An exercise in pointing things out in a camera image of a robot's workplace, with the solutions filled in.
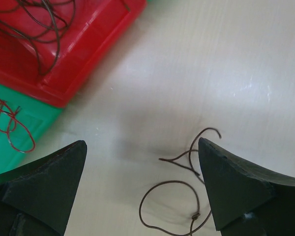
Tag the near green plastic bin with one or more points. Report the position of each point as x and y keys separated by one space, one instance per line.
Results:
x=23 y=120

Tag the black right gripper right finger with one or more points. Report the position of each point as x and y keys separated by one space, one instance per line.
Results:
x=246 y=199

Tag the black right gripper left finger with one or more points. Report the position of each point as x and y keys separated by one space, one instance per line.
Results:
x=36 y=199

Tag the red plastic bin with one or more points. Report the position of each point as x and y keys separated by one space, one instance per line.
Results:
x=49 y=47

